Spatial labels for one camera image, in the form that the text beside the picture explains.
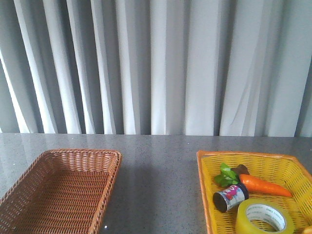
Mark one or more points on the small labelled jar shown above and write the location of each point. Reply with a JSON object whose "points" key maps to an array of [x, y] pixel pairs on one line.
{"points": [[231, 197]]}

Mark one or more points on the yellow packing tape roll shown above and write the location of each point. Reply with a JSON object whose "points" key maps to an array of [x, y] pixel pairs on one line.
{"points": [[266, 212]]}

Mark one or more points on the orange object at corner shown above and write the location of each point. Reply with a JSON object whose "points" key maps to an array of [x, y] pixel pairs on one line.
{"points": [[307, 230]]}

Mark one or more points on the yellow plastic woven basket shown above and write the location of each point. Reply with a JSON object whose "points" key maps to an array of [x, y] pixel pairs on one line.
{"points": [[283, 170]]}

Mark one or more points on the grey pleated curtain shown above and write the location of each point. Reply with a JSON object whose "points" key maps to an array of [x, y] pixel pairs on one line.
{"points": [[157, 67]]}

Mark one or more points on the brown wicker basket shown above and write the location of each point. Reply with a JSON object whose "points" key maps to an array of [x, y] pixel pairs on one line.
{"points": [[64, 191]]}

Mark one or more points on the orange toy carrot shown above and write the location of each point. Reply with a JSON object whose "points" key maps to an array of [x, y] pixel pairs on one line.
{"points": [[227, 177]]}

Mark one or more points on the brown toy figurine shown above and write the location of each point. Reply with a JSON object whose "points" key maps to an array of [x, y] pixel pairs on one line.
{"points": [[240, 169]]}

